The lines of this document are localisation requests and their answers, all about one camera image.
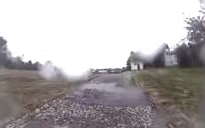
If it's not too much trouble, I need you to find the row of trees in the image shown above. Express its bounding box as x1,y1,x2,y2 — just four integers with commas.
0,33,58,72

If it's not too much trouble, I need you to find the dark asphalt road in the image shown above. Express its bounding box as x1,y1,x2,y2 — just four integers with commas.
69,71,153,108

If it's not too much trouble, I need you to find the small white building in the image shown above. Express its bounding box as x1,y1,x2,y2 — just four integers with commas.
130,61,145,71

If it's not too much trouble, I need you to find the green grass verge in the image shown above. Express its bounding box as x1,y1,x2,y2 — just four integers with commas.
132,67,205,128

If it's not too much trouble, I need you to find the grey gravel path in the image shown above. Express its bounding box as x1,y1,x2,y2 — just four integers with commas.
4,94,155,128

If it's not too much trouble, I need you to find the dry brown grass field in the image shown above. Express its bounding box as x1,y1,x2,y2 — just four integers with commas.
0,68,91,128

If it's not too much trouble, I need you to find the tall leafy tree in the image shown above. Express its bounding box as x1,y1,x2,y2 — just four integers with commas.
174,0,205,69

